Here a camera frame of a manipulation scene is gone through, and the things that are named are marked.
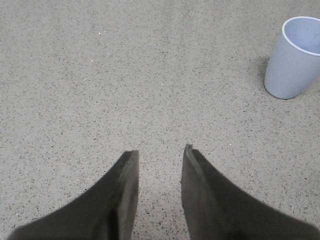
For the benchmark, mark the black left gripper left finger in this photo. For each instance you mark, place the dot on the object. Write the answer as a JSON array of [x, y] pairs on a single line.
[[106, 211]]

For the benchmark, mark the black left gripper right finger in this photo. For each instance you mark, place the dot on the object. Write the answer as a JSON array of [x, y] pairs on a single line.
[[216, 209]]

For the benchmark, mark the blue plastic cup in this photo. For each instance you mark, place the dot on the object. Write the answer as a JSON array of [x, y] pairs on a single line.
[[295, 61]]

